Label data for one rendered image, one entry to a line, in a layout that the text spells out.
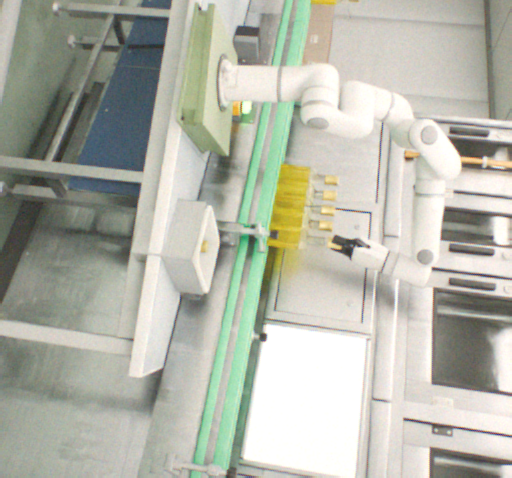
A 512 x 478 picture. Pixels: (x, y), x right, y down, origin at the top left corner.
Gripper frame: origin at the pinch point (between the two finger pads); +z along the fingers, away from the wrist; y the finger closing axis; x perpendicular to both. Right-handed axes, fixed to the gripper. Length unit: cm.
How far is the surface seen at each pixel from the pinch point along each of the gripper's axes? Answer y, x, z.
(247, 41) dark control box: 23, -48, 52
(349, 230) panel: -12.8, -13.0, -0.2
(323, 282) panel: -12.9, 8.5, 0.9
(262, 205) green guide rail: 13.5, 3.8, 23.8
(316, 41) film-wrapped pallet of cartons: -237, -326, 126
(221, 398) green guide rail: 4, 58, 12
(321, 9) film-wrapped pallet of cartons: -237, -371, 138
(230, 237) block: 11.3, 16.3, 28.5
